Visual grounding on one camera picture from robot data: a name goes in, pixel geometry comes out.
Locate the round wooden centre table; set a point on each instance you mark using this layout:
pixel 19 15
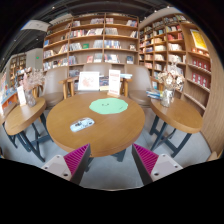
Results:
pixel 110 134

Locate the white framed picture sign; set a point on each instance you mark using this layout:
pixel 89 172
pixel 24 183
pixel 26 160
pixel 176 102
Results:
pixel 88 81

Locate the glass vase with dried flowers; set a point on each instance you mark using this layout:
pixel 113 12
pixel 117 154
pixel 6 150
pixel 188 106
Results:
pixel 172 80

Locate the left brown padded chair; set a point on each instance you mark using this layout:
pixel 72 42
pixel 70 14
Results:
pixel 53 91

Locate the brown padded chair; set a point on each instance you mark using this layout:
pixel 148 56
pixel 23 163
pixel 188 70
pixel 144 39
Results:
pixel 53 91
pixel 139 85

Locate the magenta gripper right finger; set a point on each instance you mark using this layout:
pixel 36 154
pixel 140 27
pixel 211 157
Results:
pixel 152 166

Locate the centre wooden bookshelf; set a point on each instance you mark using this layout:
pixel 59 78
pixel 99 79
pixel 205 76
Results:
pixel 92 38

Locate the round wooden table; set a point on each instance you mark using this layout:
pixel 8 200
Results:
pixel 178 116
pixel 20 118
pixel 110 134

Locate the right wooden bookshelf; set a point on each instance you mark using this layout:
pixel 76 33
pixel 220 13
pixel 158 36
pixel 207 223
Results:
pixel 167 38

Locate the left vase with pink flowers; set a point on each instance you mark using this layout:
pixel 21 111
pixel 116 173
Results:
pixel 31 81

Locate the small white card sign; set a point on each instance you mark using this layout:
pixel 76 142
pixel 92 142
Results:
pixel 21 95

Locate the white and red standing sign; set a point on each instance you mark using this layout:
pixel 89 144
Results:
pixel 114 83

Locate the yellow poster on shelf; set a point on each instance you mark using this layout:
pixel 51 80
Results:
pixel 198 40

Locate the right brown padded chair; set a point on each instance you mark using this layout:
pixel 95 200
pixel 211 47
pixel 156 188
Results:
pixel 139 85

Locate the left round wooden table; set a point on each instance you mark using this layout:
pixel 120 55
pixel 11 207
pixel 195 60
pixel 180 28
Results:
pixel 20 118

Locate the green round mouse pad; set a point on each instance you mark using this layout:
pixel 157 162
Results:
pixel 108 106

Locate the right round wooden table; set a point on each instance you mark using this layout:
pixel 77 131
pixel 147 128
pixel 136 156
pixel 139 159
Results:
pixel 178 116

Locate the stack of books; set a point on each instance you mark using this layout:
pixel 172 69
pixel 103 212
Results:
pixel 154 93

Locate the wooden bookshelf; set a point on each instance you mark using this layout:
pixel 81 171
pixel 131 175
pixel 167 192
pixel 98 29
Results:
pixel 92 38
pixel 167 38

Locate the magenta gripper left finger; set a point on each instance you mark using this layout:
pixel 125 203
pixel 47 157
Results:
pixel 70 167

